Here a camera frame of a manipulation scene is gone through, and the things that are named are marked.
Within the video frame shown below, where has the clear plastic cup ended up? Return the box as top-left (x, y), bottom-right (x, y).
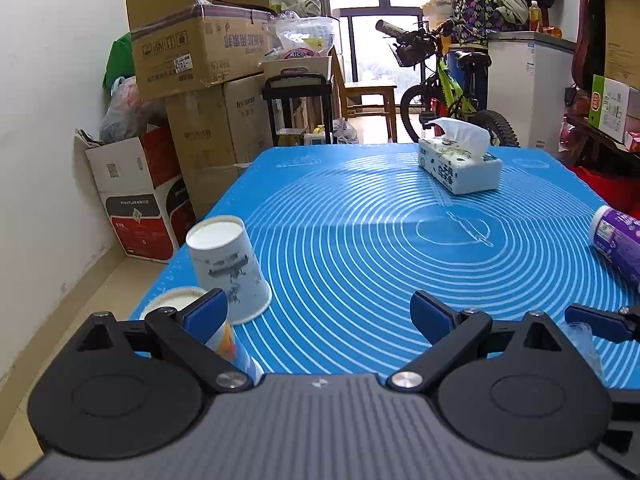
top-left (560, 322), bottom-right (605, 382)

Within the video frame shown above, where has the purple white paper cup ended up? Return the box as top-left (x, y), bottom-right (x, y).
top-left (589, 205), bottom-right (640, 290)

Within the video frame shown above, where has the yellow blue paper cup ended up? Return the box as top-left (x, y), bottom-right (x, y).
top-left (138, 286), bottom-right (264, 384)

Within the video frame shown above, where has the white grey-print paper cup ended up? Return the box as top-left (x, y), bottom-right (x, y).
top-left (186, 216), bottom-right (272, 325)

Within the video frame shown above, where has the dark wooden shelf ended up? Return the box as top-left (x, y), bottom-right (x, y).
top-left (563, 116), bottom-right (639, 177)

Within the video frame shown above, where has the white red cardboard box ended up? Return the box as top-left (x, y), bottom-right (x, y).
top-left (76, 126), bottom-right (196, 262)

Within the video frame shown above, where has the green white small box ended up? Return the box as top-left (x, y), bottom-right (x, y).
top-left (588, 75), bottom-right (639, 148)

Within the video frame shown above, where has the blue silicone baking mat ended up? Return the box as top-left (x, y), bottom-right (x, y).
top-left (128, 142), bottom-right (640, 391)

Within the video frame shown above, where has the white tissue box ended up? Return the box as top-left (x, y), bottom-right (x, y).
top-left (418, 117), bottom-right (503, 195)

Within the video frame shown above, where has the white chest freezer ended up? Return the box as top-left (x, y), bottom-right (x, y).
top-left (487, 32), bottom-right (575, 156)

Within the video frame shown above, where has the lower stacked cardboard box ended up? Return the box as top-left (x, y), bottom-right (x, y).
top-left (165, 74), bottom-right (273, 219)

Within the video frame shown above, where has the green black bicycle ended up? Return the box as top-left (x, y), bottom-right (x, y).
top-left (375, 18), bottom-right (520, 148)

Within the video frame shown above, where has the tall brown cardboard box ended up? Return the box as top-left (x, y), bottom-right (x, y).
top-left (604, 0), bottom-right (640, 90)

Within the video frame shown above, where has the wooden chair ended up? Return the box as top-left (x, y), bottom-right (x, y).
top-left (329, 47), bottom-right (397, 143)

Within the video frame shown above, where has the patterned dark bag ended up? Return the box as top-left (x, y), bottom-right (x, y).
top-left (451, 0), bottom-right (506, 46)

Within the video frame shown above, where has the large open cardboard box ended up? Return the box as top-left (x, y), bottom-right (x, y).
top-left (126, 0), bottom-right (274, 100)

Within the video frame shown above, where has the black utility cart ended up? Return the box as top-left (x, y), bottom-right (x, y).
top-left (262, 73), bottom-right (334, 146)

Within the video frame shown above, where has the plastic bag by wall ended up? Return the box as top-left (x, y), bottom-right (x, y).
top-left (99, 76), bottom-right (168, 144)

